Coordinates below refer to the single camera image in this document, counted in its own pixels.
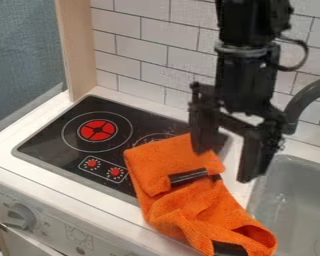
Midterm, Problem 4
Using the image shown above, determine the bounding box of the tap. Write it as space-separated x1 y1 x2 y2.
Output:
281 75 320 136

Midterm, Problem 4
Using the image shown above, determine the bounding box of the toy stove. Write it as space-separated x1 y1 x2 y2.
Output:
10 94 235 207

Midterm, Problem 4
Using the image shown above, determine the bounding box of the orange cloth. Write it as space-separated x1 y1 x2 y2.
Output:
122 132 279 256

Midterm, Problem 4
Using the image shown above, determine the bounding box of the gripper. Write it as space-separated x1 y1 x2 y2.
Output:
186 43 290 184

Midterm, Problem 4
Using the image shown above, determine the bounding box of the toy sink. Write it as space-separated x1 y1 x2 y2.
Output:
245 153 320 256

